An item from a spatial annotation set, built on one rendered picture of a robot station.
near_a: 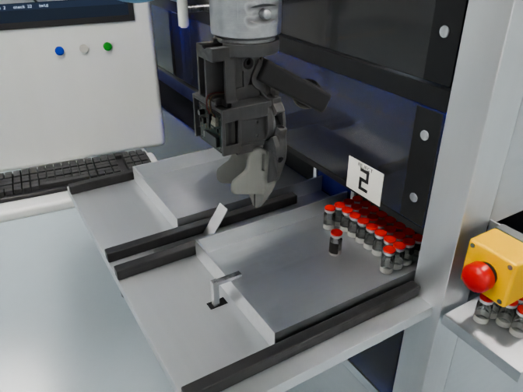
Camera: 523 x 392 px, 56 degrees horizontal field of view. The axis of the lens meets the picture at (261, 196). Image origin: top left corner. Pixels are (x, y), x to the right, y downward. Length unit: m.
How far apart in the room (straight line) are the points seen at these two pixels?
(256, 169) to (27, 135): 0.97
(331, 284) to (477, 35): 0.43
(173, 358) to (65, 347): 1.37
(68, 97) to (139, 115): 0.20
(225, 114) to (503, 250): 0.40
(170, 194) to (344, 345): 0.54
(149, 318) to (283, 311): 0.20
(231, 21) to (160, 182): 0.68
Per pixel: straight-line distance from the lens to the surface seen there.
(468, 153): 0.69
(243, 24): 0.51
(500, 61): 0.65
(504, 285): 0.71
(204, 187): 1.10
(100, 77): 1.43
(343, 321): 0.74
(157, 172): 1.17
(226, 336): 0.74
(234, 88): 0.53
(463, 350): 0.97
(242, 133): 0.54
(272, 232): 0.94
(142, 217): 1.02
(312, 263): 0.87
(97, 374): 1.94
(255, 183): 0.59
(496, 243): 0.72
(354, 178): 0.86
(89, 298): 2.25
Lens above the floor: 1.40
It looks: 30 degrees down
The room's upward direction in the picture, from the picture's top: straight up
